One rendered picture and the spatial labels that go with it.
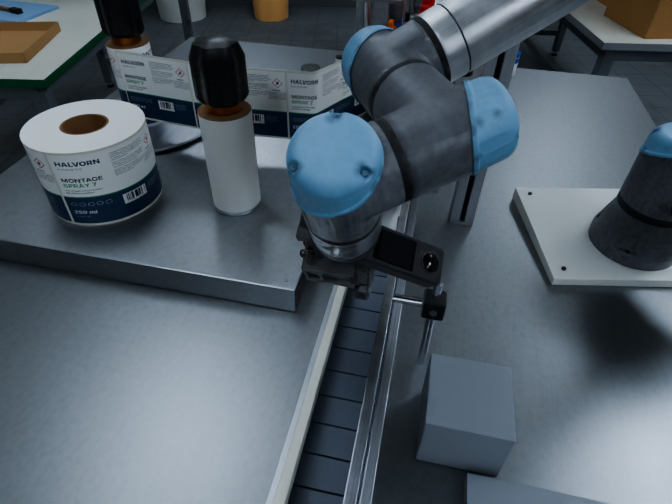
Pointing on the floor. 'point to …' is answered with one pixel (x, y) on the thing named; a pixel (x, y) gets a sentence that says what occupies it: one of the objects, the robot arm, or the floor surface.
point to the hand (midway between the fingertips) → (370, 281)
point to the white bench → (66, 52)
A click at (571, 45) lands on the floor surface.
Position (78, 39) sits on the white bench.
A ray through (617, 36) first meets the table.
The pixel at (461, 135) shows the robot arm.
